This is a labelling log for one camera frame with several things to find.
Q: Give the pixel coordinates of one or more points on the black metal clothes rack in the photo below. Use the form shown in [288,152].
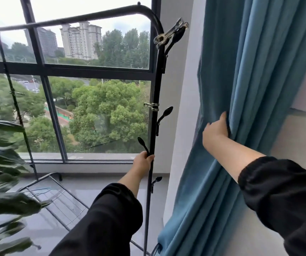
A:
[157,77]

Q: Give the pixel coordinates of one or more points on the person's left fingers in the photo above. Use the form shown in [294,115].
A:
[150,158]

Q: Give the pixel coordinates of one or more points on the green leafy plant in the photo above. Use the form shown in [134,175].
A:
[1,202]

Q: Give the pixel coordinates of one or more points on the person's right hand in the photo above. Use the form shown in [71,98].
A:
[215,131]

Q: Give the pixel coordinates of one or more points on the black window frame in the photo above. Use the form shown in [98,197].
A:
[89,71]

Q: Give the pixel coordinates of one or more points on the small metal pole clip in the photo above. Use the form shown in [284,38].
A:
[15,93]
[151,106]

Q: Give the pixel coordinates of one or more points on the person's left forearm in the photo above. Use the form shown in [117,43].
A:
[107,221]

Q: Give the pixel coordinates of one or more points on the person's right forearm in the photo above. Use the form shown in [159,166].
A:
[275,191]

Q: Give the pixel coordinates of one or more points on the person's left hand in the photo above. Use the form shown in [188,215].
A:
[140,163]

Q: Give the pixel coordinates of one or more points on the large metal spring clamp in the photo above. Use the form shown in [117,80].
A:
[169,34]

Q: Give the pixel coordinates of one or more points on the blue curtain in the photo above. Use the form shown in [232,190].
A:
[249,63]

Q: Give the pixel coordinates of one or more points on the person's right fingers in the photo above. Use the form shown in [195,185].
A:
[224,121]

